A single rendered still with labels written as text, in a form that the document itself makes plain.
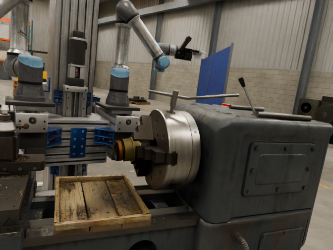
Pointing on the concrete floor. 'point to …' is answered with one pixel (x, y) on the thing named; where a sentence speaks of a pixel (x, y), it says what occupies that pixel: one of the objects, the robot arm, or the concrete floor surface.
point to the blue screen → (214, 76)
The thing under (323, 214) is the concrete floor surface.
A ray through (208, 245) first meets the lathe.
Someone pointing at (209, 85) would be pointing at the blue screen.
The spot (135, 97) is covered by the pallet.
